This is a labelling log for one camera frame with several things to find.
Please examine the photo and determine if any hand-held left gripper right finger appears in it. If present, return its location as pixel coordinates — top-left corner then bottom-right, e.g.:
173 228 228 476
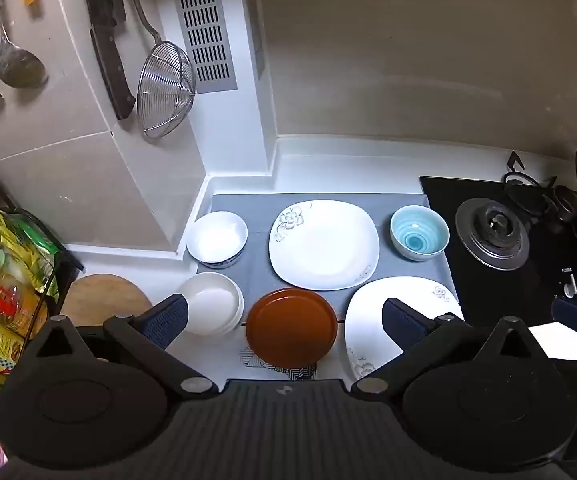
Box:
349 297 545 402

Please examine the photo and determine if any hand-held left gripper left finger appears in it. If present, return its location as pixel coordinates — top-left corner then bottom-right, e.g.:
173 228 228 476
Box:
31 292 220 402

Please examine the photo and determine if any white square floral plate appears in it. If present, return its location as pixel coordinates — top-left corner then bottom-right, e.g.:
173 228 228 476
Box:
344 276 465 382
268 200 381 292

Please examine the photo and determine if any light blue spiral bowl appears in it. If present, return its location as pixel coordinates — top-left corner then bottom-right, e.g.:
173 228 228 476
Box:
389 205 450 263

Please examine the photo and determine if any white bowl blue patterned rim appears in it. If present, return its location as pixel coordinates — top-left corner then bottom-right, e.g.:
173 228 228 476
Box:
185 211 248 270

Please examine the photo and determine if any brown round plate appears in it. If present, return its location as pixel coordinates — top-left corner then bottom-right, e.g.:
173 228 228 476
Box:
246 287 339 370

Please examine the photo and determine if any black glass gas stove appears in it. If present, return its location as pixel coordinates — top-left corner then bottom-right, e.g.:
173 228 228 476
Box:
419 175 577 361

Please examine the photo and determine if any round wooden cutting board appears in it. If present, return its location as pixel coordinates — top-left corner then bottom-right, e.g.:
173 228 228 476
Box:
61 273 153 328

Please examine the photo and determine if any grey mat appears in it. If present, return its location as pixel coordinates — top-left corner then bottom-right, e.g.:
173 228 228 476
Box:
196 192 461 313

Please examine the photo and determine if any round steel stove burner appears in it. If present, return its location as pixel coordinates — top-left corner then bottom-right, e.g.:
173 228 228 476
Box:
455 197 530 271

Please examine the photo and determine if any black white patterned mat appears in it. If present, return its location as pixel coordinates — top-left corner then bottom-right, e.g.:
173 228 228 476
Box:
237 347 320 382

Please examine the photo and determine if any black pot support grate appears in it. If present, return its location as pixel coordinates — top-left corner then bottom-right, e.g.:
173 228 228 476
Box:
501 151 576 223

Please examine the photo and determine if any yellow green food packet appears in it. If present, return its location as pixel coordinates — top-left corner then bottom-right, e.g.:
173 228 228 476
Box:
0 210 62 306

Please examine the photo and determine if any steel mesh skimmer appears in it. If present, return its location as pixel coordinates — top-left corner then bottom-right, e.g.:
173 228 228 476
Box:
117 0 197 139

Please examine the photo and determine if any steel ladle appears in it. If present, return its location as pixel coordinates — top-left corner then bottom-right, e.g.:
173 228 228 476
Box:
0 0 49 90

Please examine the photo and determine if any grey vent grille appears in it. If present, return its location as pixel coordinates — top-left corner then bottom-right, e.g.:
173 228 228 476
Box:
166 0 239 95

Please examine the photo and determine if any black wire rack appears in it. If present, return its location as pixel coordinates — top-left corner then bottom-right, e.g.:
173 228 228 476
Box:
0 144 85 401

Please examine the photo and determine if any dark handled kitchen knife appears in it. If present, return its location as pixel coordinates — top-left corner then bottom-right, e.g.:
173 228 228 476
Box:
79 0 137 121

